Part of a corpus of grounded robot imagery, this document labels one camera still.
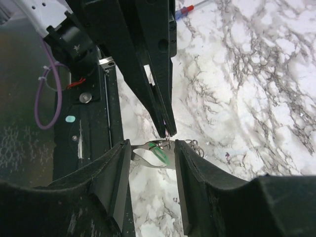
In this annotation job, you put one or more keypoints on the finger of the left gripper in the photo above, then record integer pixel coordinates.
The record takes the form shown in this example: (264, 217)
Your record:
(114, 26)
(157, 20)

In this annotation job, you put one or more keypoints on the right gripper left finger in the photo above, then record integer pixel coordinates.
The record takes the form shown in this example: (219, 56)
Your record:
(93, 201)

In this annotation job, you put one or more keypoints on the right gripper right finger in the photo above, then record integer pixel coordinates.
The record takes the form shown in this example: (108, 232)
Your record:
(215, 203)

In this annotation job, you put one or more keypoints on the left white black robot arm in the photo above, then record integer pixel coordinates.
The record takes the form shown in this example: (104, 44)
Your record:
(60, 28)

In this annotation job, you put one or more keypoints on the red blue screwdriver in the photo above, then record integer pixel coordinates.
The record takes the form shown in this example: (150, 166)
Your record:
(184, 11)

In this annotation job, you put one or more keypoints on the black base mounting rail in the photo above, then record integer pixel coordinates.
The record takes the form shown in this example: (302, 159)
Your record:
(89, 123)

